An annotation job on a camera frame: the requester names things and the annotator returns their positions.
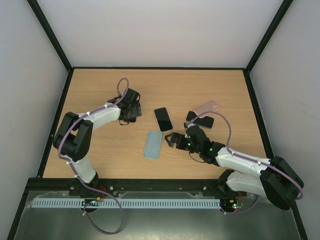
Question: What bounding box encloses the black phone red edge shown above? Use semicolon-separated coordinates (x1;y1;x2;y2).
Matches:
123;114;138;123

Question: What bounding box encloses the light blue phone case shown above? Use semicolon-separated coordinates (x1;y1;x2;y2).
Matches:
143;130;163;160

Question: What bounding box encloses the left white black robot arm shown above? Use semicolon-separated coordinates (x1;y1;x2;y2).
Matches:
53;88;142;184

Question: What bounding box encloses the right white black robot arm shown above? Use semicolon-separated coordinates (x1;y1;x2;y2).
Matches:
164;124;304;210

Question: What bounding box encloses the blue phone black screen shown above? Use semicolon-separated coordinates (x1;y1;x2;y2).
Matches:
186;111;214;129

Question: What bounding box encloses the pink translucent phone case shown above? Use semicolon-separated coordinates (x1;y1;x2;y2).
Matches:
193;99;221;119

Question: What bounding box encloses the black metal enclosure frame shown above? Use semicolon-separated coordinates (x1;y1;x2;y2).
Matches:
7;0;294;240

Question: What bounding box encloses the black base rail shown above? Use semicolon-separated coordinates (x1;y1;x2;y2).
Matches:
69;178;247;197

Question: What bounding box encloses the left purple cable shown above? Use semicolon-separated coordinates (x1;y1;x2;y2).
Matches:
57;77;125;235

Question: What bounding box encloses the purple cable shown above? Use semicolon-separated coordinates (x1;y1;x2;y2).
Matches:
186;111;305;216
57;77;125;235

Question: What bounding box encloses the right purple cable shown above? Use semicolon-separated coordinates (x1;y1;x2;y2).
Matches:
186;111;305;216

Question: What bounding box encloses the white slotted cable duct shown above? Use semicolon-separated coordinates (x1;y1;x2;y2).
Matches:
31;198;221;209

